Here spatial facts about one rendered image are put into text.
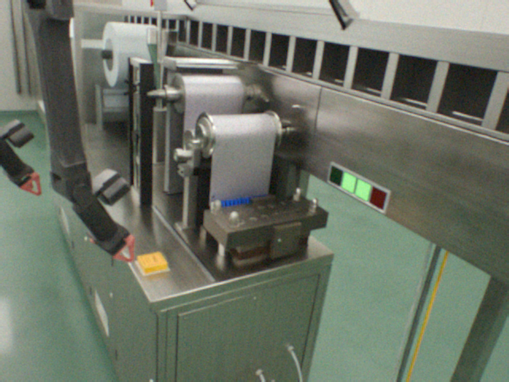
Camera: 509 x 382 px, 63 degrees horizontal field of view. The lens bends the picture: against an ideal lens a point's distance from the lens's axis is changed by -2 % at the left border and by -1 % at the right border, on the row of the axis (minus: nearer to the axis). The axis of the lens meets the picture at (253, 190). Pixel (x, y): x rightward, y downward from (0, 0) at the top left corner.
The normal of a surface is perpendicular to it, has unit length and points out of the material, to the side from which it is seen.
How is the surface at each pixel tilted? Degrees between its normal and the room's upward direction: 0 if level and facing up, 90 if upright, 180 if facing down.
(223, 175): 90
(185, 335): 90
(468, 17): 90
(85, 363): 0
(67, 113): 90
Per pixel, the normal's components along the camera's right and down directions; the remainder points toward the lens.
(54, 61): 0.72, 0.34
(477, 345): -0.85, 0.12
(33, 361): 0.10, -0.92
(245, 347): 0.52, 0.38
